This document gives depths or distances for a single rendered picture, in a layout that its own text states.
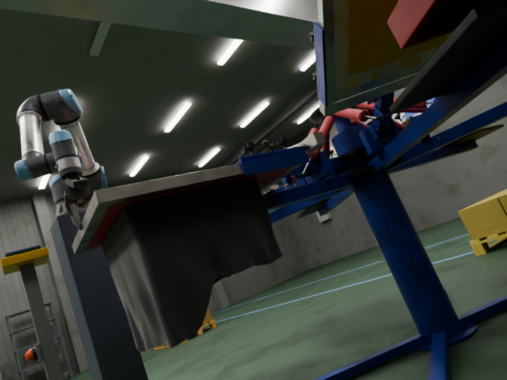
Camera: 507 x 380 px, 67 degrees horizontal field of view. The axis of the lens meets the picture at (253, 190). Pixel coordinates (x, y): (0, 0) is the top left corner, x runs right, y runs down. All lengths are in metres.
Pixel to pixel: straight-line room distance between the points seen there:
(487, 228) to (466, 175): 7.27
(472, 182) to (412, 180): 1.60
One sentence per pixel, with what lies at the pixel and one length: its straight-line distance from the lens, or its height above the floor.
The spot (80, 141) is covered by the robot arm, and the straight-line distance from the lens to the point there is 1.96.
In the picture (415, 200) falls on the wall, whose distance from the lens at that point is 12.05.
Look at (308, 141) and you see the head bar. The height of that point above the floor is 1.02.
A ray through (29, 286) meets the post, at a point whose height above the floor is 0.85.
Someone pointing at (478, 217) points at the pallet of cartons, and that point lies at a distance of 4.19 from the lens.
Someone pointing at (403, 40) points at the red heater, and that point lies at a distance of 1.10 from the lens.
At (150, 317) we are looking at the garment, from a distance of 1.30.
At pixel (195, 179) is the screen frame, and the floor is 0.96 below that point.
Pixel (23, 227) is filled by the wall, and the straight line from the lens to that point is 11.30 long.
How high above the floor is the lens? 0.63
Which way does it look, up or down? 12 degrees up
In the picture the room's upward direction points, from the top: 22 degrees counter-clockwise
